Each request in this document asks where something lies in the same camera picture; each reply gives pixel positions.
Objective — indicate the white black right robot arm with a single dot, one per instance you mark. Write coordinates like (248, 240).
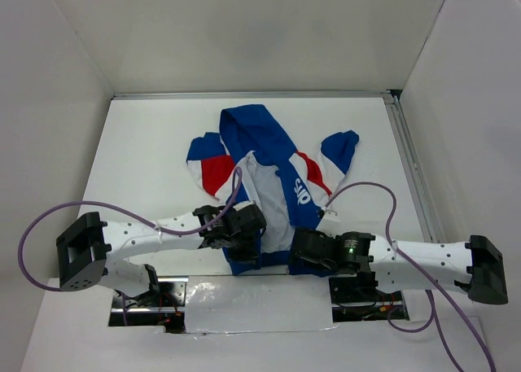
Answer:
(474, 267)

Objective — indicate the blue white red jacket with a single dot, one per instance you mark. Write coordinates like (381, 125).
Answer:
(289, 187)

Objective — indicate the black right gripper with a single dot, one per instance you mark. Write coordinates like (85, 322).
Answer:
(297, 229)

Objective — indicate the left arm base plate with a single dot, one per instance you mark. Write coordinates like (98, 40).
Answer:
(166, 310)

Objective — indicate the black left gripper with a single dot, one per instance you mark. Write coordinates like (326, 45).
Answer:
(248, 256)

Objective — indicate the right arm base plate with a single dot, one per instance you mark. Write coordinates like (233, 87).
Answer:
(355, 299)

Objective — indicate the white taped cover panel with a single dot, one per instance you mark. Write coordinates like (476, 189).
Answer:
(257, 304)

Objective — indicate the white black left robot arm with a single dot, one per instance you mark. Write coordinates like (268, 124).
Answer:
(96, 252)

